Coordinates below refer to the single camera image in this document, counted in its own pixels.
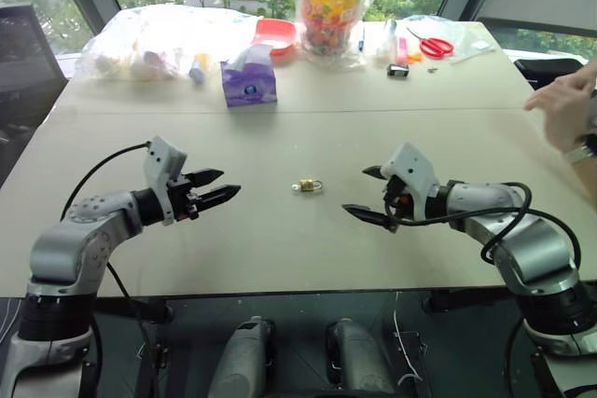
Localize purple tissue box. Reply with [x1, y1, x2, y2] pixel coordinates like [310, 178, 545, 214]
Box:
[219, 43, 279, 109]

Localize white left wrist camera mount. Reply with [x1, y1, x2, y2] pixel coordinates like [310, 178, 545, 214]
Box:
[142, 135, 188, 226]

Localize thin white wire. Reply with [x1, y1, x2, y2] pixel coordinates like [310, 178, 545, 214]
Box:
[390, 292, 422, 391]

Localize red handled scissors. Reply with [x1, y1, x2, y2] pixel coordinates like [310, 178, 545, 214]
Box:
[405, 26, 455, 61]

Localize blue and yellow glue stick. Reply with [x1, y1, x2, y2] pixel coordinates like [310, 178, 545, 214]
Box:
[188, 53, 210, 87]

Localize colourful patterned cup stack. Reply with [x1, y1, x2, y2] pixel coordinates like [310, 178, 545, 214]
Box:
[300, 0, 369, 57]

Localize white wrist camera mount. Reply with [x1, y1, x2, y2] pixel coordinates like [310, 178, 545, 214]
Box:
[381, 142, 442, 223]
[142, 135, 188, 226]

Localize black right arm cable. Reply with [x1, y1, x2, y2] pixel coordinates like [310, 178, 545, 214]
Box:
[384, 182, 582, 269]

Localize crumpled clear plastic sheet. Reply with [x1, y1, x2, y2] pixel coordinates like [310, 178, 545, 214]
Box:
[400, 14, 489, 52]

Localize small clear plastic bag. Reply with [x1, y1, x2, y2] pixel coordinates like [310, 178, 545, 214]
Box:
[371, 19, 398, 62]

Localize dark grey rounded housing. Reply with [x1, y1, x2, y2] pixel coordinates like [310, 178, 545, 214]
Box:
[218, 316, 277, 398]
[325, 318, 398, 398]

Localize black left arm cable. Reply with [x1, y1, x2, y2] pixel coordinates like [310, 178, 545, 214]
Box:
[59, 140, 162, 398]

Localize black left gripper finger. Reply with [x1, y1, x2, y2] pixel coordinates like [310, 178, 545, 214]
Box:
[193, 184, 243, 212]
[186, 167, 225, 187]

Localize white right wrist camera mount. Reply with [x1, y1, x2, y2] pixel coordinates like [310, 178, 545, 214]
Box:
[381, 142, 442, 223]

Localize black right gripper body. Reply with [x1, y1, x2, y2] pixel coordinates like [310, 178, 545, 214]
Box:
[382, 173, 417, 225]

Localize person's bare hand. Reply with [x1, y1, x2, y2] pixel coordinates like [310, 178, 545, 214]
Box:
[524, 62, 597, 154]

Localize black office chair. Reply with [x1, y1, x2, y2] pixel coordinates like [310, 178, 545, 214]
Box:
[512, 57, 587, 91]

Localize white thin stick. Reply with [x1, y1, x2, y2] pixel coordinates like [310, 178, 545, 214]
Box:
[450, 46, 497, 66]

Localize large clear plastic bag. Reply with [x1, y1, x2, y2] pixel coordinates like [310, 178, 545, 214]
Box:
[74, 4, 262, 83]

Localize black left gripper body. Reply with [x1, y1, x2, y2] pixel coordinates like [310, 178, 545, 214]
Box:
[165, 172, 202, 223]

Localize red plastic bowl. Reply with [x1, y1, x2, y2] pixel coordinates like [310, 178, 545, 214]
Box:
[254, 18, 299, 57]

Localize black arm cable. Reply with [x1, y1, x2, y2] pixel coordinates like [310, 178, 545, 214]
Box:
[59, 140, 162, 398]
[384, 182, 582, 269]

